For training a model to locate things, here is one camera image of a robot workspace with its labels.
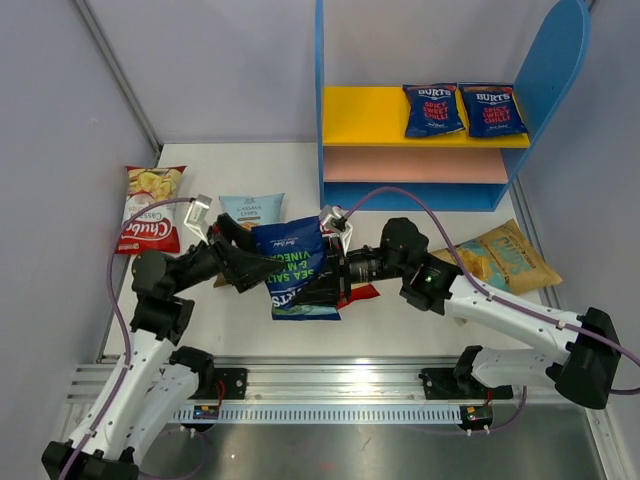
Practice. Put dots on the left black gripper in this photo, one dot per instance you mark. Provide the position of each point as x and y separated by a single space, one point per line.
241 269

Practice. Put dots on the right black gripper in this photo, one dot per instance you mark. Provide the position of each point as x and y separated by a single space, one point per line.
323 288

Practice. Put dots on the red chuba bag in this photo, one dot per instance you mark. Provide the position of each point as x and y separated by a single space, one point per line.
157 228
359 291

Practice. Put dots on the blue Burts sea salt bag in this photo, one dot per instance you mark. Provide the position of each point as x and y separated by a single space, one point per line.
299 244

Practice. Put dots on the blue Burts chilli bag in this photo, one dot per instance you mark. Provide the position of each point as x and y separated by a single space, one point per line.
492 110
433 110

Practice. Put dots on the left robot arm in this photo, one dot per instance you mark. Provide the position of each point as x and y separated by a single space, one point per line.
155 375

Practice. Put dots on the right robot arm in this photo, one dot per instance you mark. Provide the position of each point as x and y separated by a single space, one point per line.
575 353

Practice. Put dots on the light blue cassava chips bag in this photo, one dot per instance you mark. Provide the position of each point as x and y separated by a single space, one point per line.
253 211

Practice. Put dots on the blue shelf with coloured boards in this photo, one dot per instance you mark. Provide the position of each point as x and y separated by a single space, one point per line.
360 129

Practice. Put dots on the yellow chips bag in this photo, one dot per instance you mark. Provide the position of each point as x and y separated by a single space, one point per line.
504 259

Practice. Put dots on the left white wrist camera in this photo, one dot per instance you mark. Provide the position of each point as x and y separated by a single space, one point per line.
195 219

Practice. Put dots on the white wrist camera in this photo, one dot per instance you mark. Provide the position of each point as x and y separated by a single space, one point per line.
334 225
195 219

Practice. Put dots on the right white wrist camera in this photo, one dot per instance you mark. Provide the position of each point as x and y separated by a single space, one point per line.
334 225

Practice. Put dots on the aluminium mounting rail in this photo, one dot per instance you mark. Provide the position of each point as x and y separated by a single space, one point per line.
333 380

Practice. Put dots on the white slotted cable duct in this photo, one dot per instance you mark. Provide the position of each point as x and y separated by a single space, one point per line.
390 414

